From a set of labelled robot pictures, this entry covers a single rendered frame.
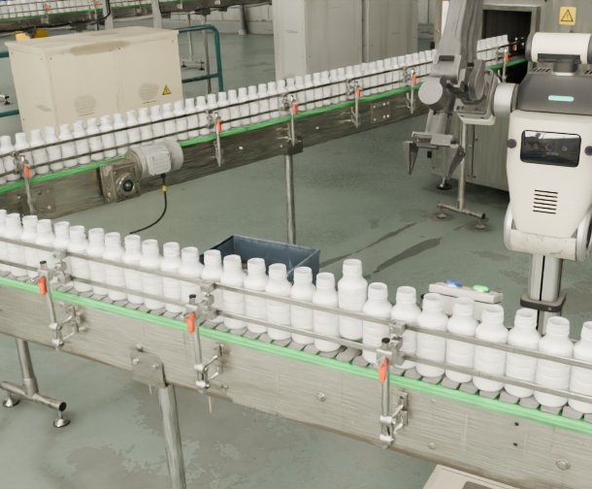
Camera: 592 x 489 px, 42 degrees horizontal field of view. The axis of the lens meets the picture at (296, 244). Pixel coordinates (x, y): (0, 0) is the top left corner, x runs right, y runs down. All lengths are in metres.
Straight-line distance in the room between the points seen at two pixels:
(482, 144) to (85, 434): 3.42
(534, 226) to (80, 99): 4.13
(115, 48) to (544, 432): 4.77
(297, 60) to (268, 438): 5.15
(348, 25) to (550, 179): 6.07
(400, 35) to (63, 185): 5.95
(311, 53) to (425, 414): 6.28
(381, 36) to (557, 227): 6.42
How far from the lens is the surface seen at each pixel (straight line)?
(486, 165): 5.50
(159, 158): 3.14
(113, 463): 3.07
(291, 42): 7.70
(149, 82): 5.96
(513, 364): 1.48
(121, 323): 1.92
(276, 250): 2.34
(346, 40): 7.96
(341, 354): 1.62
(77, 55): 5.65
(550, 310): 2.21
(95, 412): 3.37
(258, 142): 3.66
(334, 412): 1.66
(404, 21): 8.61
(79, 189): 3.17
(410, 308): 1.51
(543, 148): 2.02
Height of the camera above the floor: 1.82
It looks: 22 degrees down
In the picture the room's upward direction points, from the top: 3 degrees counter-clockwise
